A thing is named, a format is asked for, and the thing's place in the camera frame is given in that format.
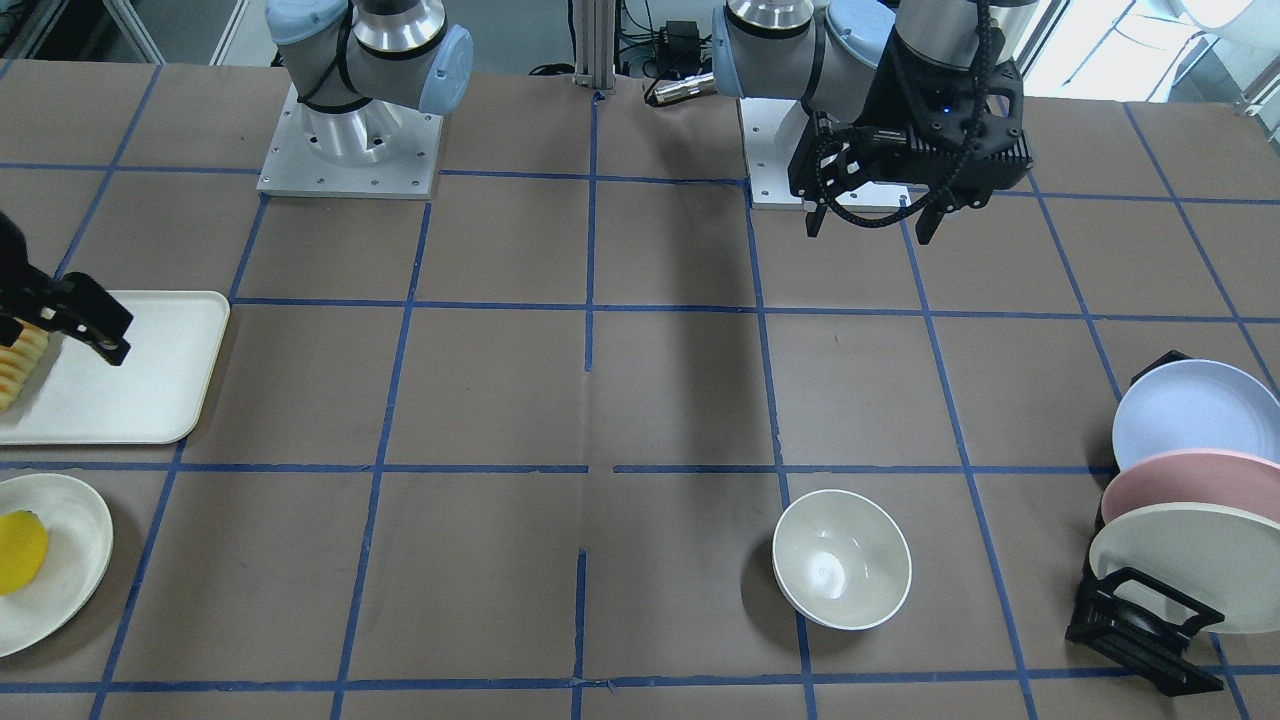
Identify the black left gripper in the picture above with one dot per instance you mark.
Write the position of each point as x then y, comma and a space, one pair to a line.
898, 98

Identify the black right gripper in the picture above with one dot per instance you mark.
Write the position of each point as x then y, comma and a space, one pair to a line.
62, 303

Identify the yellow lemon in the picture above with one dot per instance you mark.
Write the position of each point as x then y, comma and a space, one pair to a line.
25, 543

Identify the cream bowl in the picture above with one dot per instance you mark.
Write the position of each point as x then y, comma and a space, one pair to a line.
841, 561

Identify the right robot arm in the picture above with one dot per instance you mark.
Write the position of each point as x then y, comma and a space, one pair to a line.
371, 83

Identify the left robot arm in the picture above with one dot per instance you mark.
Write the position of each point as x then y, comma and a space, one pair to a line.
826, 55

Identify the sliced bread loaf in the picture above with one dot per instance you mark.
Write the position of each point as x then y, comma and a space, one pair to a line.
20, 359

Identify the cream rectangular tray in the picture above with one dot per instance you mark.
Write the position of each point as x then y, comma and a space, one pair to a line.
154, 398

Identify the cream round plate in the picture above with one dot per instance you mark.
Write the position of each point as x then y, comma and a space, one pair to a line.
81, 543

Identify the silver cylindrical connector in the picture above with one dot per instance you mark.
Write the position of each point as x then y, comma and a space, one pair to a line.
682, 90

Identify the lavender plate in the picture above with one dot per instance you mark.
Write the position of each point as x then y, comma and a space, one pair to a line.
1194, 404

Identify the pink plate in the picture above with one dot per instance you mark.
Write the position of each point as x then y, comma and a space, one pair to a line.
1198, 475

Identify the black dish rack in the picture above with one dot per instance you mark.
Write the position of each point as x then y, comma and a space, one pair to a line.
1138, 639

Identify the cream plate in rack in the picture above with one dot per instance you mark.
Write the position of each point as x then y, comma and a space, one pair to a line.
1225, 558

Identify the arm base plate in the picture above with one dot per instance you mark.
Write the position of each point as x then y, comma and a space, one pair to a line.
771, 131
380, 151

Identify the aluminium frame post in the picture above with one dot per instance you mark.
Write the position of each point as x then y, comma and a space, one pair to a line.
594, 38

